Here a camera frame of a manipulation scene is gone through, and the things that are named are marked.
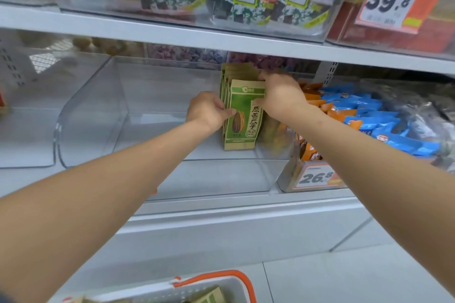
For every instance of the person's left hand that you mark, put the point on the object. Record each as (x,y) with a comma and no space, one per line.
(204,111)

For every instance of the grey metal shelf board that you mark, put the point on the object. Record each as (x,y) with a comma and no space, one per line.
(231,228)
(177,34)

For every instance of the perforated metal shelf upright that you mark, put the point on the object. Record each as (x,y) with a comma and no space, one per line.
(325,72)

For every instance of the pile of blue snack packets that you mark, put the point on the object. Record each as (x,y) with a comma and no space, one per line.
(376,125)

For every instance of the green kraft packet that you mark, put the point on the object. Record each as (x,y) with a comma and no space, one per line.
(208,295)

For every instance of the row of green kraft packets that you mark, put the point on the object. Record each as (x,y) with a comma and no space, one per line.
(236,72)

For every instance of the person's left forearm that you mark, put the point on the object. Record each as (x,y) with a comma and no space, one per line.
(89,203)

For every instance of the purple candy bags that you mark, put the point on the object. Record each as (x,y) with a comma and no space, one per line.
(188,55)

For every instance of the person's left thumb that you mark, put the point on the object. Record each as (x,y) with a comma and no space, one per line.
(226,113)

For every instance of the green sunflower seed packet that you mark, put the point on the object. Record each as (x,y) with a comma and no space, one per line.
(245,121)

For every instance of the person's right hand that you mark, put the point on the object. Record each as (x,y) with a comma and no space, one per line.
(282,95)

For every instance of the pile of orange snack packets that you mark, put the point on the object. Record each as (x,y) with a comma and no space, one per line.
(312,98)

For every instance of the white shopping basket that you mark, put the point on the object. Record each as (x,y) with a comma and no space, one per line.
(170,292)

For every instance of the red snack packets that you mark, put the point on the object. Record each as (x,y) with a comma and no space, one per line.
(433,33)

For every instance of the person's right forearm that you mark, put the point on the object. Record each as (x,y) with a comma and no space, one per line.
(384,178)

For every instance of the pile of clear grey bags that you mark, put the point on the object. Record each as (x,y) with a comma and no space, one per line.
(426,114)

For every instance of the yellow round snacks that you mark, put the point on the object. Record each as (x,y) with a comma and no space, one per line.
(103,45)

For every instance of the person's right thumb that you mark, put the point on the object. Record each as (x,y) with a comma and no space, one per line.
(259,103)

